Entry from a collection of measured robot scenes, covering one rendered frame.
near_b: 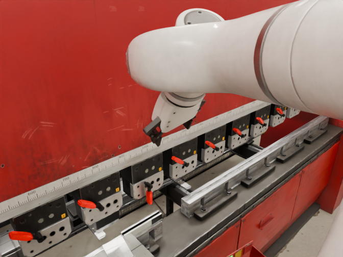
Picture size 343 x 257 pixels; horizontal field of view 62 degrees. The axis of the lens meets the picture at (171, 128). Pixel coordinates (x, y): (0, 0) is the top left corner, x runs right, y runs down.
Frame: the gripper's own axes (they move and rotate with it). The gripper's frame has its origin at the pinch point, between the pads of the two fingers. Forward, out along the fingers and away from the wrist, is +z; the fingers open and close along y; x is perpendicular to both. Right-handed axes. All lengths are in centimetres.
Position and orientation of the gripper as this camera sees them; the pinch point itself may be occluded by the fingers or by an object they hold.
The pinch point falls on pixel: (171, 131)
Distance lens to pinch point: 69.1
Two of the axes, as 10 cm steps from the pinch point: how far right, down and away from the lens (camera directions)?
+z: -1.6, 5.2, 8.4
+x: 5.9, 7.3, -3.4
